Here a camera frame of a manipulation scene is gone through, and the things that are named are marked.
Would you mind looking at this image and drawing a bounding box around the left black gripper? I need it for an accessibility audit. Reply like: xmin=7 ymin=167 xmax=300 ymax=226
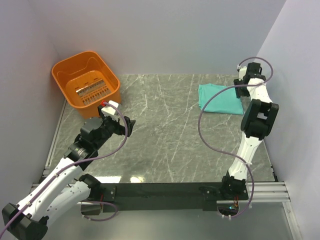
xmin=94 ymin=106 xmax=135 ymax=150

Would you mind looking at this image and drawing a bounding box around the teal t-shirt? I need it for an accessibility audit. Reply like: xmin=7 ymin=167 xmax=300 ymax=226
xmin=198 ymin=83 xmax=244 ymax=115

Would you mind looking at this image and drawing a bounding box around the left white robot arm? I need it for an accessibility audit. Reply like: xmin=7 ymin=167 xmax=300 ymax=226
xmin=2 ymin=116 xmax=136 ymax=240

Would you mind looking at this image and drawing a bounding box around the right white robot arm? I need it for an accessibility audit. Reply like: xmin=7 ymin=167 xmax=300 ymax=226
xmin=219 ymin=62 xmax=279 ymax=200

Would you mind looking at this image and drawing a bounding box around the orange plastic basket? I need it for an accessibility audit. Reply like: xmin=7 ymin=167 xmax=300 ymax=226
xmin=51 ymin=51 xmax=122 ymax=119

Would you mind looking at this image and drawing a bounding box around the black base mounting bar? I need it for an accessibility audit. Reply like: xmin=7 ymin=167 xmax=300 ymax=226
xmin=88 ymin=182 xmax=249 ymax=211

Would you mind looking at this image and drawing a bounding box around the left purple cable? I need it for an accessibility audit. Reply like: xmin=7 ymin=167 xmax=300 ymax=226
xmin=0 ymin=102 xmax=131 ymax=235

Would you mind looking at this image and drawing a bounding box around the purple cable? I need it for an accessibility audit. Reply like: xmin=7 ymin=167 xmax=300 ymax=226
xmin=0 ymin=102 xmax=131 ymax=235
xmin=197 ymin=56 xmax=275 ymax=219

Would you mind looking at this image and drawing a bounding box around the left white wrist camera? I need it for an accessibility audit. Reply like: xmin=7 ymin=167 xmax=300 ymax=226
xmin=97 ymin=100 xmax=122 ymax=121

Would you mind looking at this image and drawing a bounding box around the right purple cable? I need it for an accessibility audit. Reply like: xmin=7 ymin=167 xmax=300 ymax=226
xmin=197 ymin=56 xmax=275 ymax=219

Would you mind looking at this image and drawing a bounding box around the aluminium frame rail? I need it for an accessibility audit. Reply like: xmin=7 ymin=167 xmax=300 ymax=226
xmin=216 ymin=181 xmax=292 ymax=205

